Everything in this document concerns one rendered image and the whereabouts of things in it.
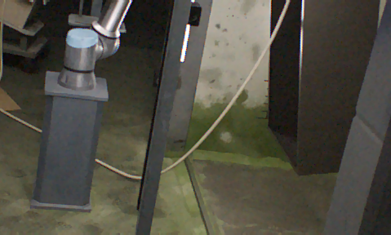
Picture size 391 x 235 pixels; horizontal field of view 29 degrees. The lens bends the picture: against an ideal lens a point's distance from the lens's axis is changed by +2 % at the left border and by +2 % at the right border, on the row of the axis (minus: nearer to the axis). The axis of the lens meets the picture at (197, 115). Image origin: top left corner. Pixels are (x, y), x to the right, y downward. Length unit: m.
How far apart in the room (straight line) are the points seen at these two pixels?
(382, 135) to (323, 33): 1.84
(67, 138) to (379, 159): 2.36
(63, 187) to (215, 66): 1.27
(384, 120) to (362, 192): 0.18
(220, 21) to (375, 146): 2.89
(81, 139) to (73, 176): 0.21
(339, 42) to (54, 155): 1.51
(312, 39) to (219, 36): 1.16
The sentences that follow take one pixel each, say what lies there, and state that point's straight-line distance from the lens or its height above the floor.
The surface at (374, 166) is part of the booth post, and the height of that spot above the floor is 1.29.
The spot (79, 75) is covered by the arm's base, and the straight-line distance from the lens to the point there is 3.77.
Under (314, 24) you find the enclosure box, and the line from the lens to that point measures 3.47.
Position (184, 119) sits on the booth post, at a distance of 4.68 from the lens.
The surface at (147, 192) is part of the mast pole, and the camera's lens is 2.68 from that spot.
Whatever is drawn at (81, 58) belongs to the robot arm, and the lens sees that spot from 3.75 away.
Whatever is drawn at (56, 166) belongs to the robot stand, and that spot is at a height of 0.24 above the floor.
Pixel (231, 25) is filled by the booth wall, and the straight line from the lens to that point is 4.54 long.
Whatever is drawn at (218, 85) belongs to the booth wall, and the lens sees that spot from 4.64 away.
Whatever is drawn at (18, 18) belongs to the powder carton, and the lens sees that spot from 5.88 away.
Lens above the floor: 1.89
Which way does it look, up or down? 20 degrees down
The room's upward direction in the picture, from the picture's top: 11 degrees clockwise
